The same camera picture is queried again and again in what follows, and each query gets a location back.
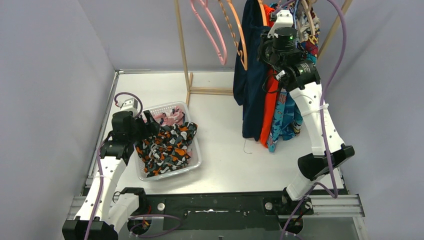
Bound pink shark print shorts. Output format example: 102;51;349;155
154;106;186;127

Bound orange wooden hanger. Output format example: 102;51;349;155
218;0;248;71
257;0;268;27

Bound orange camouflage shorts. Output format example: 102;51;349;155
135;121;198;178

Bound navy blue shorts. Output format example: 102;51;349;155
233;0;270;141

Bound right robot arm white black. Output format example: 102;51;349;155
258;27;355;214

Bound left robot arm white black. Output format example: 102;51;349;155
62;110;161;240

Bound bright orange shorts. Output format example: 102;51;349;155
259;4;282;149

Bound comic print shorts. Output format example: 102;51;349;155
296;6;321;64

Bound blue plastic hanger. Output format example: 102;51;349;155
291;0;300;29

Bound light wooden hanger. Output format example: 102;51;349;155
301;0;317;36

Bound dark blue leaf shorts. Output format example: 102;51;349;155
290;104;304;136

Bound light blue fish shorts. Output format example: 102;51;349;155
267;88;296;153

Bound white plastic perforated basket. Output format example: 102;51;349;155
135;101;202;182

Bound wooden clothes rack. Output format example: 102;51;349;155
173;0;354;107

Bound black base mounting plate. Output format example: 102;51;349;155
130;191;314;231

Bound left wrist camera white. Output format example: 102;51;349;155
120;98;139;117

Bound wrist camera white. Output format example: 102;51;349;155
120;98;139;117
267;9;294;39

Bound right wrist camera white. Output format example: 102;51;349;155
267;9;294;39

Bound aluminium rail frame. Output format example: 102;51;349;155
59;69;369;240

